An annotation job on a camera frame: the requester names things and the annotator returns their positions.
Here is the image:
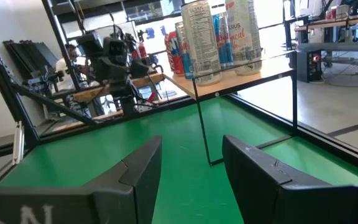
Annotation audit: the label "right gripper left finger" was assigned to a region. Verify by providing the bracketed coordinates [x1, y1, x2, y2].
[0, 135, 163, 224]

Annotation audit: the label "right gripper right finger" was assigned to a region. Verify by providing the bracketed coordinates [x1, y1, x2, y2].
[221, 133, 358, 224]

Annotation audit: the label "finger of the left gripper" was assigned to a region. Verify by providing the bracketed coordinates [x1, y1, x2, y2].
[77, 30, 104, 58]
[130, 58, 151, 79]

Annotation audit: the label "red Fanta strawberry can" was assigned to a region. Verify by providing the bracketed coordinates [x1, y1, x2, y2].
[164, 30, 185, 77]

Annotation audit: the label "blue silver Red Bull can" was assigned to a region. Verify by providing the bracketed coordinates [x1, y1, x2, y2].
[174, 21, 195, 80]
[212, 11, 235, 70]

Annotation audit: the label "white Celsius can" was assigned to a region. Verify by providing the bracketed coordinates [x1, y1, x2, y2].
[180, 0, 223, 87]
[224, 0, 263, 77]

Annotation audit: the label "person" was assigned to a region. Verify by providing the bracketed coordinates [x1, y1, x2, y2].
[53, 43, 85, 91]

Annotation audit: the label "black ladder rack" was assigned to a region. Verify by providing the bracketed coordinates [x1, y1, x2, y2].
[41, 0, 84, 91]

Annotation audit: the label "stacked black panels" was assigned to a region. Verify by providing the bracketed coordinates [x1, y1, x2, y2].
[2, 39, 60, 81]

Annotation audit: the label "black computer tower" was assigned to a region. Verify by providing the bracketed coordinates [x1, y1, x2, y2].
[296, 49, 323, 83]

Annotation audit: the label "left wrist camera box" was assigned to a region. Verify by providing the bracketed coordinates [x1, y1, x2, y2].
[102, 36, 129, 66]

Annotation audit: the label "black metal table frame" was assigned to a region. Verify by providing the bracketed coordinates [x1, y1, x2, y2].
[0, 14, 358, 177]

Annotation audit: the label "wooden shelf black wire legs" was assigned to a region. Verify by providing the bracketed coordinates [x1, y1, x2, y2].
[162, 50, 298, 167]

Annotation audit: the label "silver frame bracket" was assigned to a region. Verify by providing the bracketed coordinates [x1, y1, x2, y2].
[12, 120, 25, 166]

